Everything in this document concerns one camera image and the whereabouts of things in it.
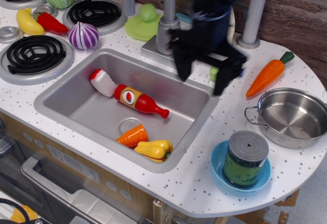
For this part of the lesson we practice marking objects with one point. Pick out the black front stove burner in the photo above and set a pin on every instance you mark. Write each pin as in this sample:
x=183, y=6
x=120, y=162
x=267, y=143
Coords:
x=35, y=59

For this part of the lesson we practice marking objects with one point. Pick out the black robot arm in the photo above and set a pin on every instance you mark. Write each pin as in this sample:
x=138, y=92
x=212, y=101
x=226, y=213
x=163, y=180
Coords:
x=206, y=9

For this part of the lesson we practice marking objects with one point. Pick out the grey right support pole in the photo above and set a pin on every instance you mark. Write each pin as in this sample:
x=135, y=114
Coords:
x=249, y=39

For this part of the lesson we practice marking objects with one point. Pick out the black middle stove burner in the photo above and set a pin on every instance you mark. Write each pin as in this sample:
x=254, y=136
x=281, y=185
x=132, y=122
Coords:
x=105, y=15

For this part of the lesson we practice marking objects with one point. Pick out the yellow toy bell pepper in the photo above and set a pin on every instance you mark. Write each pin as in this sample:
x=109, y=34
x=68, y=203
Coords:
x=157, y=151

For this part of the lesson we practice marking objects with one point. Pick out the red toy chili pepper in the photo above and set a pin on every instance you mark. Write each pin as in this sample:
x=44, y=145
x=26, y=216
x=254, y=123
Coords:
x=51, y=24

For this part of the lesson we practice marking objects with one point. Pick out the grey toy sink basin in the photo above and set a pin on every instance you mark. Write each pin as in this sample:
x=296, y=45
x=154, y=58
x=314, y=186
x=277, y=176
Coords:
x=73, y=102

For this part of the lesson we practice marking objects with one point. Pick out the light green toy broccoli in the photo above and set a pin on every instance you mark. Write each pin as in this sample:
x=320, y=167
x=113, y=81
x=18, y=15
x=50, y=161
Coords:
x=213, y=73

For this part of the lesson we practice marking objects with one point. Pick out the cream plastic detergent bottle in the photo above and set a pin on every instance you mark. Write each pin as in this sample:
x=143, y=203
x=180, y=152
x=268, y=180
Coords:
x=232, y=26

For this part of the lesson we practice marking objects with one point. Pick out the green toy lime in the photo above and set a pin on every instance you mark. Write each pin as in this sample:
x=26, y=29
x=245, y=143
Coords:
x=147, y=12

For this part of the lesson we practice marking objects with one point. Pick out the silver middle stove knob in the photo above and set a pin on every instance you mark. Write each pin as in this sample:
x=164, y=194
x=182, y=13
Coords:
x=46, y=8

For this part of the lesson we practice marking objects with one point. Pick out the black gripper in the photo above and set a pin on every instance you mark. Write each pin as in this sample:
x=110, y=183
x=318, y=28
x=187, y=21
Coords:
x=205, y=37

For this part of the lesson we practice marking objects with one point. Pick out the red toy ketchup bottle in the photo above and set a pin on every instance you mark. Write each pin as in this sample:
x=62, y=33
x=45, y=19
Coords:
x=138, y=101

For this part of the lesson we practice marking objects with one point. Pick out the grey oven door handle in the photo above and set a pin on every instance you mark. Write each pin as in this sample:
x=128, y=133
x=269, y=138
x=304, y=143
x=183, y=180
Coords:
x=70, y=196

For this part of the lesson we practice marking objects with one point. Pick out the yellow cloth on floor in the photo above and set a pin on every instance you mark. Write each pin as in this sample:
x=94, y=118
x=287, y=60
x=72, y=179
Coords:
x=18, y=217

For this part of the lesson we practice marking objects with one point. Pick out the white red toy milk carton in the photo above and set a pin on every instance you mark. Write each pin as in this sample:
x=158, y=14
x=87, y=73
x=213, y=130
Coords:
x=103, y=83

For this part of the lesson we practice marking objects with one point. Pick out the orange toy carrot half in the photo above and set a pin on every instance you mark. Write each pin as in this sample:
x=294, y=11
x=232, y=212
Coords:
x=132, y=137

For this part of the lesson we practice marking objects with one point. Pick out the light blue toy utensil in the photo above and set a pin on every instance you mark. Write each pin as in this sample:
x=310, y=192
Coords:
x=184, y=18

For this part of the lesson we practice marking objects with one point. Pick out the stainless steel pot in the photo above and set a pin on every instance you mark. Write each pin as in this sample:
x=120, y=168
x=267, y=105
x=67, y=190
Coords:
x=289, y=117

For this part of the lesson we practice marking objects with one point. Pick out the green toy can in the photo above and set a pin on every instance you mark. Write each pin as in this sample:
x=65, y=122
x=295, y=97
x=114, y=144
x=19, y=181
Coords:
x=246, y=154

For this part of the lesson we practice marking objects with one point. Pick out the yellow toy banana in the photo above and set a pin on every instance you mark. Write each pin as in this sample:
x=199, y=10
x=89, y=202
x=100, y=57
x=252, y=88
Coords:
x=27, y=23

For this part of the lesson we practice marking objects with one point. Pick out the purple toy onion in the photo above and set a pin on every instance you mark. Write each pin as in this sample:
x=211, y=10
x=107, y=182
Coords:
x=83, y=36

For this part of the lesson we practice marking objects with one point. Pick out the silver toy faucet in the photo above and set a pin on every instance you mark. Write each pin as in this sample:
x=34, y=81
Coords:
x=157, y=48

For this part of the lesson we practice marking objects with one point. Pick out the green toy plate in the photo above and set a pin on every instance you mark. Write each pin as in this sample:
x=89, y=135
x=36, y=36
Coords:
x=142, y=30

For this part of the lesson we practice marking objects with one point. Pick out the light blue plastic bowl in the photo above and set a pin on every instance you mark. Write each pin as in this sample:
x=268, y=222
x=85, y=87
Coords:
x=217, y=161

